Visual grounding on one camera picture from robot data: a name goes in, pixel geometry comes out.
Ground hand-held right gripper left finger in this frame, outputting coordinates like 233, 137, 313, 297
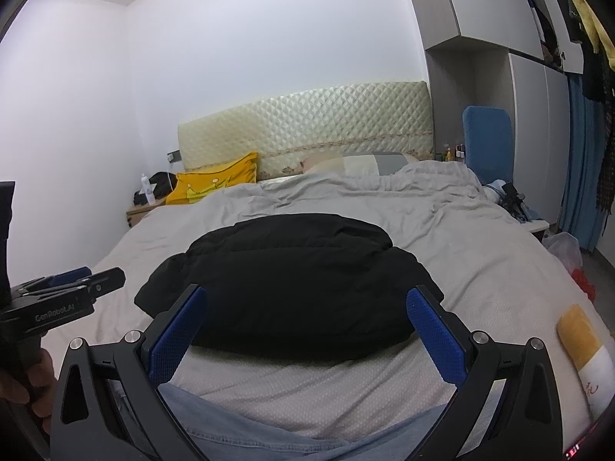
49, 283, 208, 461

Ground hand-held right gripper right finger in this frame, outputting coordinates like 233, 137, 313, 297
405, 284, 564, 461

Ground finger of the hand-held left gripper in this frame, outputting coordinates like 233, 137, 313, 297
22, 268, 126, 301
12, 266, 92, 294

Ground black jacket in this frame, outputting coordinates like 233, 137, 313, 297
135, 212, 445, 362

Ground person's left hand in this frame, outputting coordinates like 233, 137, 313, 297
0, 348, 55, 438

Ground light textured bed sheet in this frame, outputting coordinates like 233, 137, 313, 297
41, 192, 606, 443

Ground brown cardboard box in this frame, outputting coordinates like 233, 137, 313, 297
126, 202, 166, 229

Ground black bag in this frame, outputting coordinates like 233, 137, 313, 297
133, 171, 180, 206

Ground yellow pillow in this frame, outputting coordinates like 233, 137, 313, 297
166, 152, 259, 206

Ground grey duvet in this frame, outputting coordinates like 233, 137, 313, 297
130, 159, 544, 260

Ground orange and white plush pillow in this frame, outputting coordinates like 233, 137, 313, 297
557, 303, 611, 411

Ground white side table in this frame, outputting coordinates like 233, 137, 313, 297
521, 219, 551, 243

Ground person's blue jeans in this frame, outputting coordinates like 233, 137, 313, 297
108, 379, 505, 461

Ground white plastic bag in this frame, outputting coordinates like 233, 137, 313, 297
548, 232, 584, 274

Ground red bag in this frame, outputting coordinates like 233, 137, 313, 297
572, 269, 597, 303

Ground black tripod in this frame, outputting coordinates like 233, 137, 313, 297
500, 182, 527, 219

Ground patchwork pillow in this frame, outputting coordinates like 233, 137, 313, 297
300, 152, 421, 176

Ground blue chair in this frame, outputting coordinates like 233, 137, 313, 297
462, 106, 515, 188

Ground blue curtain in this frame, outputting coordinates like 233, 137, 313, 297
557, 74, 615, 253

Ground patterned hanging scarf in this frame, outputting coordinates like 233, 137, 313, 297
593, 101, 615, 212

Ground cream quilted headboard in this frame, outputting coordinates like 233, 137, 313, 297
177, 81, 433, 184

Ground dark hanging garment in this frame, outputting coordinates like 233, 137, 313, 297
579, 43, 615, 106

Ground grey white wardrobe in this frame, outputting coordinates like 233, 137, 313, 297
399, 0, 584, 250

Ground yellow green hanging garment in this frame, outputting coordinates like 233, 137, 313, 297
564, 0, 615, 65

